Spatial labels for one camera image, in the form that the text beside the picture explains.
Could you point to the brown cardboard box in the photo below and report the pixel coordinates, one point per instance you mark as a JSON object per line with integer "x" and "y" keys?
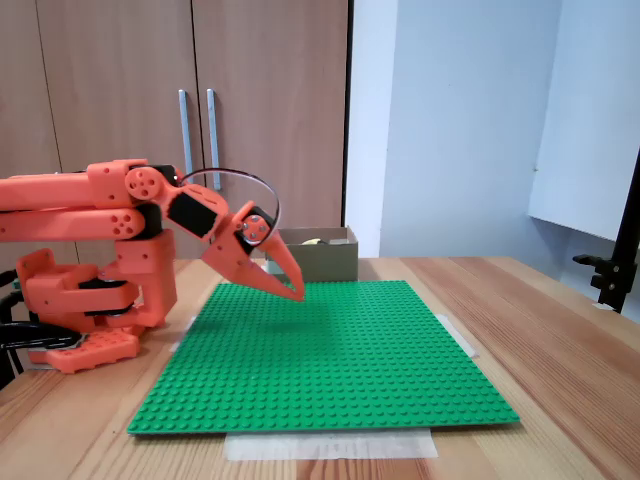
{"x": 330, "y": 262}

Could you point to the wooden cabinet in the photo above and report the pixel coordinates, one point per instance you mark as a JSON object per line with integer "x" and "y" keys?
{"x": 275, "y": 100}

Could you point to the black camera stand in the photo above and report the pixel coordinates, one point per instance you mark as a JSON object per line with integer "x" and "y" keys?
{"x": 607, "y": 280}

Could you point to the green studded baseplate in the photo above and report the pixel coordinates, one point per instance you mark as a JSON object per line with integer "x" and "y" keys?
{"x": 325, "y": 360}

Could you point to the white wall panel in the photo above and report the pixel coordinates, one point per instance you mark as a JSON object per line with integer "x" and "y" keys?
{"x": 590, "y": 125}

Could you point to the masking tape strip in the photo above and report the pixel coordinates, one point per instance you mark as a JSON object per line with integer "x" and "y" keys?
{"x": 457, "y": 334}
{"x": 181, "y": 339}
{"x": 330, "y": 447}

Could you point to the yellow black white ball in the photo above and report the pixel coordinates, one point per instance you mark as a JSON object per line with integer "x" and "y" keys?
{"x": 312, "y": 241}

